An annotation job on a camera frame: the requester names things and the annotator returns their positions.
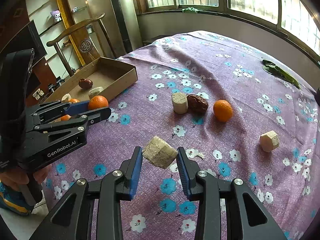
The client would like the small orange tangerine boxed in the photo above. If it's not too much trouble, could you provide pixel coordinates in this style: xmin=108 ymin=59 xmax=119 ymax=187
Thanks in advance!
xmin=60 ymin=115 xmax=71 ymax=121

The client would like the purple plush toy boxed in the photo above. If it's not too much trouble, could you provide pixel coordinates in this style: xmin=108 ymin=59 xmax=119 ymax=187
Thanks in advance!
xmin=50 ymin=10 xmax=62 ymax=23

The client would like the wooden armchair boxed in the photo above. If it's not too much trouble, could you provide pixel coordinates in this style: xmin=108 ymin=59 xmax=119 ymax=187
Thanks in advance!
xmin=46 ymin=13 xmax=117 ymax=76

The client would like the small sugarcane piece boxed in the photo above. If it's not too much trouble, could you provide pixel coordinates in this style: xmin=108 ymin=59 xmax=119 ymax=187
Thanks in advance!
xmin=61 ymin=93 xmax=72 ymax=103

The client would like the large orange tangerine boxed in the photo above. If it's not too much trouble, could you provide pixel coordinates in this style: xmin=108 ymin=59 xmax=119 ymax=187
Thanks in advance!
xmin=87 ymin=95 xmax=108 ymax=111

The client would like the red jujube in box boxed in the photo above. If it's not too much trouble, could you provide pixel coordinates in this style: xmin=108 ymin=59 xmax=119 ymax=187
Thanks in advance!
xmin=78 ymin=78 xmax=93 ymax=90

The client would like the window frame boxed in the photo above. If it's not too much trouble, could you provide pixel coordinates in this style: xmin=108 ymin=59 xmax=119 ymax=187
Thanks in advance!
xmin=134 ymin=0 xmax=319 ymax=63

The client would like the sugarcane chunk in box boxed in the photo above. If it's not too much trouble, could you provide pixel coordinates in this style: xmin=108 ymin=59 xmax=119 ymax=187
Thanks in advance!
xmin=88 ymin=87 xmax=104 ymax=100

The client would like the beige sugarcane chunk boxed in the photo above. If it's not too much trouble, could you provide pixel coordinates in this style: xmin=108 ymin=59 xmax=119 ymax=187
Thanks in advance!
xmin=142 ymin=136 xmax=178 ymax=169

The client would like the person's left hand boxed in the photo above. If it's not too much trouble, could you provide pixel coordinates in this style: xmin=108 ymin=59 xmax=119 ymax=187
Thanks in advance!
xmin=1 ymin=164 xmax=52 ymax=191

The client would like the pale hexagonal sugarcane chunk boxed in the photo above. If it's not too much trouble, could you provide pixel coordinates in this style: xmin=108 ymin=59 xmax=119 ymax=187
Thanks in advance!
xmin=259 ymin=130 xmax=280 ymax=152

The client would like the pale round sugarcane chunk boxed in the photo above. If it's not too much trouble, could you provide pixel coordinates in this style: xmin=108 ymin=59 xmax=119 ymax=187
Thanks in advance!
xmin=171 ymin=92 xmax=188 ymax=114

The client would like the dark red jujube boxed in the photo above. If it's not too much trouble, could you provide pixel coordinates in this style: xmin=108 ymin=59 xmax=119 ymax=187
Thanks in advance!
xmin=187 ymin=94 xmax=209 ymax=115

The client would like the white wall shelf unit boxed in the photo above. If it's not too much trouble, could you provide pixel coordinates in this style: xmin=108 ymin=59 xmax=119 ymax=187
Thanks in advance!
xmin=25 ymin=0 xmax=89 ymax=79

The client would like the green cloth on sill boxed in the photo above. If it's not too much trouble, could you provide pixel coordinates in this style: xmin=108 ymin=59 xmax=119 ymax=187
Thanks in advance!
xmin=182 ymin=7 xmax=201 ymax=14

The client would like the black flat television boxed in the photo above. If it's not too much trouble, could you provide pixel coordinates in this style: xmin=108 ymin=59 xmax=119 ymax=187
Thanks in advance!
xmin=1 ymin=21 xmax=47 ymax=66

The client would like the tall standing air conditioner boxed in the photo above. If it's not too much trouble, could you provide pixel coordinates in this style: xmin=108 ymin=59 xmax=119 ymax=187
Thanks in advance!
xmin=82 ymin=0 xmax=143 ymax=58

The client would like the small orange kumquat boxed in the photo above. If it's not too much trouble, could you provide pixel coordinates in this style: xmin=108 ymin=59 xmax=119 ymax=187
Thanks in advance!
xmin=68 ymin=98 xmax=80 ymax=103

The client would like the purple floral tablecloth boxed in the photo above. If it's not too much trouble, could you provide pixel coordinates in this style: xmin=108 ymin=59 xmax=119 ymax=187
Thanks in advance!
xmin=44 ymin=31 xmax=319 ymax=239

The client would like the brown cardboard box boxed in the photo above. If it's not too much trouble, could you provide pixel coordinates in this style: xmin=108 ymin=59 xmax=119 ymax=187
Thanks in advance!
xmin=45 ymin=57 xmax=138 ymax=103

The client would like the green leaf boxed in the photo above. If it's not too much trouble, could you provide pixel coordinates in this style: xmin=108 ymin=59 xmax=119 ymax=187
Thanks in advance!
xmin=262 ymin=59 xmax=300 ymax=89

